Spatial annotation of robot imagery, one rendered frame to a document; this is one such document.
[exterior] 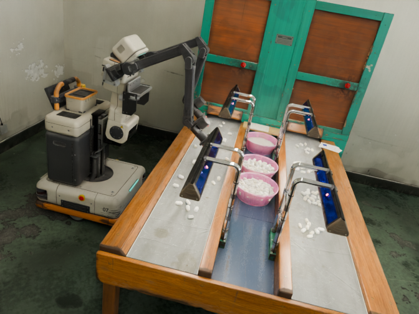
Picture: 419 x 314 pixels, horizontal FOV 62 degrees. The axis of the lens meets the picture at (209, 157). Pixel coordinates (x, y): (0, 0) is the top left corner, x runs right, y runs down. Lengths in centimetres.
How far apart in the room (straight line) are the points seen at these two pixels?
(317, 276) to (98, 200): 165
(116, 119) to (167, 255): 129
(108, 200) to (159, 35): 204
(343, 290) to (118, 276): 94
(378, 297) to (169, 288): 85
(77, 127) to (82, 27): 203
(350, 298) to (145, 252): 86
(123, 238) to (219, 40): 186
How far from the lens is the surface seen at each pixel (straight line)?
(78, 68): 448
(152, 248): 156
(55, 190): 281
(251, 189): 208
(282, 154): 258
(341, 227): 137
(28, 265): 260
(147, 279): 153
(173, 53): 214
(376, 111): 410
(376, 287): 171
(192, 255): 154
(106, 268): 158
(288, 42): 288
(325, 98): 299
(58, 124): 258
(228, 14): 289
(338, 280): 168
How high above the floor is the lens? 178
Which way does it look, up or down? 26 degrees down
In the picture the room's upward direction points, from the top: 10 degrees clockwise
